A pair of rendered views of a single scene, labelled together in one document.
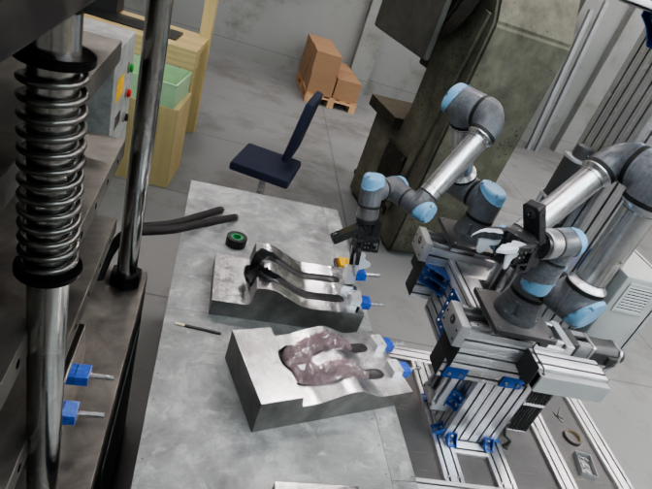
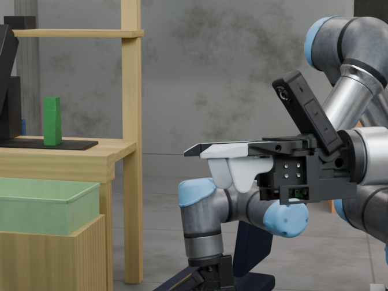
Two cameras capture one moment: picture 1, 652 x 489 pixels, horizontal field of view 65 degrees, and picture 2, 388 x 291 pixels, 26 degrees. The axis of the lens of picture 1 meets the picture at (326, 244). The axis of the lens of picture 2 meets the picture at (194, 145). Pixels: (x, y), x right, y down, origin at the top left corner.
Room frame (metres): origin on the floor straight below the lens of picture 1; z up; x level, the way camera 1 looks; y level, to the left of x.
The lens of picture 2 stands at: (0.10, -0.72, 1.62)
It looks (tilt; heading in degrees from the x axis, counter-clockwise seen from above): 9 degrees down; 24
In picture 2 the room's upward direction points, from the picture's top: straight up
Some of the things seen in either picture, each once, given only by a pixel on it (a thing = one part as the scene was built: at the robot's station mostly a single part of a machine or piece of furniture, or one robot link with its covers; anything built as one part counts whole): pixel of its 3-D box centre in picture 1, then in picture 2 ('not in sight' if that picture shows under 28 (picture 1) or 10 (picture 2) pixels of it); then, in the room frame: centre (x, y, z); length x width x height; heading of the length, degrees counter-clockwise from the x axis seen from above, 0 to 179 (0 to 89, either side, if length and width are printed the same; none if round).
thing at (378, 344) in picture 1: (387, 344); not in sight; (1.33, -0.30, 0.85); 0.13 x 0.05 x 0.05; 125
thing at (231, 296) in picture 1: (287, 284); not in sight; (1.44, 0.08, 0.87); 0.50 x 0.26 x 0.14; 108
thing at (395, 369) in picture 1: (405, 369); not in sight; (1.24, -0.36, 0.85); 0.13 x 0.05 x 0.05; 125
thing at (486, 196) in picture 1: (486, 200); not in sight; (1.97, -0.55, 1.20); 0.13 x 0.12 x 0.14; 52
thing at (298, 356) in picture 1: (327, 355); not in sight; (1.13, -0.11, 0.90); 0.26 x 0.18 x 0.08; 125
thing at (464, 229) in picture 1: (474, 225); not in sight; (1.96, -0.55, 1.09); 0.15 x 0.15 x 0.10
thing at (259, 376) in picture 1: (322, 368); not in sight; (1.12, -0.11, 0.85); 0.50 x 0.26 x 0.11; 125
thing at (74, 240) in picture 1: (50, 172); not in sight; (0.54, 0.36, 1.55); 0.09 x 0.09 x 0.31
